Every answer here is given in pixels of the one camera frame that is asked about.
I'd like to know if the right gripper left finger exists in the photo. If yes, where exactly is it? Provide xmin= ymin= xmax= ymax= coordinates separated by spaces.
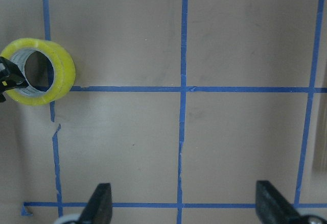
xmin=77 ymin=183 xmax=112 ymax=224

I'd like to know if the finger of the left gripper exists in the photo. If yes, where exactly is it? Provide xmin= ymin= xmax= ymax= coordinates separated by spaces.
xmin=1 ymin=57 xmax=27 ymax=103

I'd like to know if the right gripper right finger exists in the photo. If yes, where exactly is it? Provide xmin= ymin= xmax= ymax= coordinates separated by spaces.
xmin=255 ymin=180 xmax=309 ymax=224

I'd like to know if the yellow tape roll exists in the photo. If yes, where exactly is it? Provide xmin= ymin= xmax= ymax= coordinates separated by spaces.
xmin=1 ymin=38 xmax=76 ymax=106

